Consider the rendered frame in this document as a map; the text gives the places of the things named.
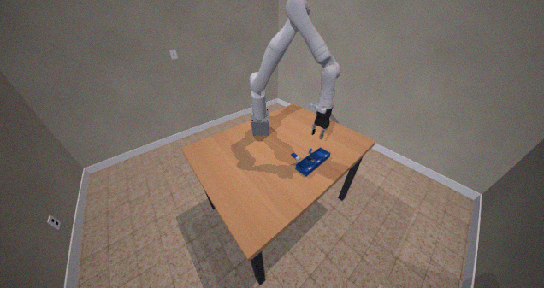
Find blue and white eraser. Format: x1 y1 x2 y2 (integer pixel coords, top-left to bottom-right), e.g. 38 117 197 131
291 152 300 161

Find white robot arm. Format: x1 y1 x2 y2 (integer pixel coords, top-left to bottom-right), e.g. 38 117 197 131
250 0 340 120

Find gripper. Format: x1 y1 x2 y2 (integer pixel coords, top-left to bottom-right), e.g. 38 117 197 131
310 97 334 139

